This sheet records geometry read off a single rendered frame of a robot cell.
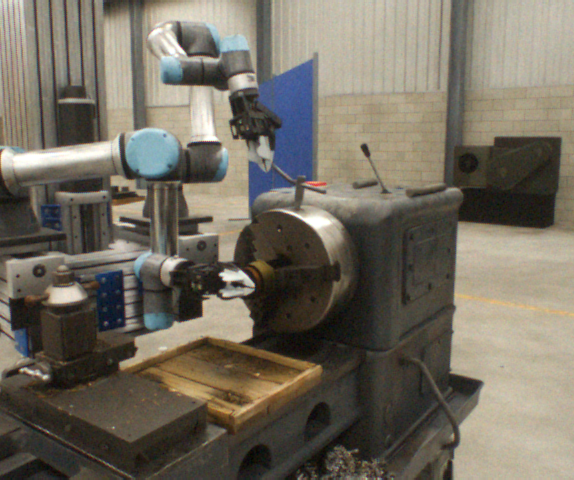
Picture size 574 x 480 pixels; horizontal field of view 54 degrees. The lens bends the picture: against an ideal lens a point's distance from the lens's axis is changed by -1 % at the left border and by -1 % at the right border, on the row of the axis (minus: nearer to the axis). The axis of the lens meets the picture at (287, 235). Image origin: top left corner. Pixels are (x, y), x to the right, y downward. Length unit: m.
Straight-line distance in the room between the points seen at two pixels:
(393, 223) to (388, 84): 11.18
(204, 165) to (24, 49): 0.62
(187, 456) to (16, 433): 0.34
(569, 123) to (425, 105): 2.76
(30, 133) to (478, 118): 10.39
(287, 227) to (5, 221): 0.74
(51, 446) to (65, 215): 0.90
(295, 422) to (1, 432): 0.60
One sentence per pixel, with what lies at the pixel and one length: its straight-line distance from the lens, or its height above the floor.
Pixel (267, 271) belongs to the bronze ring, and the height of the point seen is 1.11.
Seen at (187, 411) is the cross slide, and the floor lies 0.97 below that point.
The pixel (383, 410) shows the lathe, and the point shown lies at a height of 0.69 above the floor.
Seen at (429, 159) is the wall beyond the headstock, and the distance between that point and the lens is 12.03.
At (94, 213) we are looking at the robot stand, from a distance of 1.85.
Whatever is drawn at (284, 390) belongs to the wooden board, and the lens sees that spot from 1.21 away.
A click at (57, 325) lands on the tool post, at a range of 1.08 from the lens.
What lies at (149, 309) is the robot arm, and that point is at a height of 0.99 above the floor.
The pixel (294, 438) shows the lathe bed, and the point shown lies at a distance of 1.34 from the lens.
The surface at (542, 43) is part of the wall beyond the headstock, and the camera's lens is 11.53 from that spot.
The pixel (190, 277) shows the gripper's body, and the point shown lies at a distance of 1.32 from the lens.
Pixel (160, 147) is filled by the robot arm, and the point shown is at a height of 1.39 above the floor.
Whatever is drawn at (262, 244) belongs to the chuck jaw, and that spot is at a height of 1.15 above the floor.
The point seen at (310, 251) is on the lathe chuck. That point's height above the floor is 1.14.
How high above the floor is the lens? 1.40
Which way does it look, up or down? 9 degrees down
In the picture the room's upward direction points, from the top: straight up
